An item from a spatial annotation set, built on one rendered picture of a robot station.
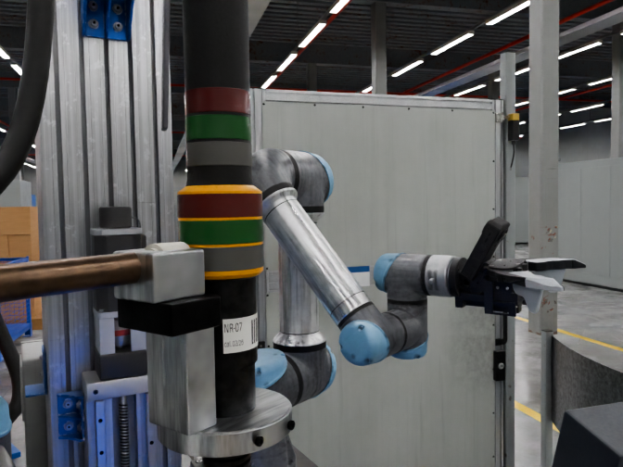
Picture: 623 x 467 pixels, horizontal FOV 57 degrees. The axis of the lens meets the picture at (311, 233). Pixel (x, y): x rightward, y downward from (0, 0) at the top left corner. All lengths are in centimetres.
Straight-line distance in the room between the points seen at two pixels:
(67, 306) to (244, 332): 94
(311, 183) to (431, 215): 127
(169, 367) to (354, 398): 212
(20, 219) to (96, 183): 710
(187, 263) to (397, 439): 229
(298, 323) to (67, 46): 70
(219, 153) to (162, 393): 12
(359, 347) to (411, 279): 18
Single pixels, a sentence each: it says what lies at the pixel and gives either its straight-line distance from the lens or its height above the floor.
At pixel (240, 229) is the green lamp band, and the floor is 156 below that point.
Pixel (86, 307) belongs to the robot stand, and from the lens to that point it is 121.
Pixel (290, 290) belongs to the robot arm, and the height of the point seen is 139.
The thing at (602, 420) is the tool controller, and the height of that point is 125.
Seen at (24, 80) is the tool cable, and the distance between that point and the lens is 25.
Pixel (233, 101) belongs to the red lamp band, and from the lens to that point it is 29.
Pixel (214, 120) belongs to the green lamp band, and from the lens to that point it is 29.
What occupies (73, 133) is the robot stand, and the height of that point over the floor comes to 171.
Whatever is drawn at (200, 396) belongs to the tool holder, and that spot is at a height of 148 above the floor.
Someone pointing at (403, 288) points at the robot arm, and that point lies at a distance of 107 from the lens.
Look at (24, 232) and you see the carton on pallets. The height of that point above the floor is 126.
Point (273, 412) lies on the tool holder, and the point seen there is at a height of 146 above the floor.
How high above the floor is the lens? 157
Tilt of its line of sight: 3 degrees down
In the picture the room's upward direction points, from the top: 1 degrees counter-clockwise
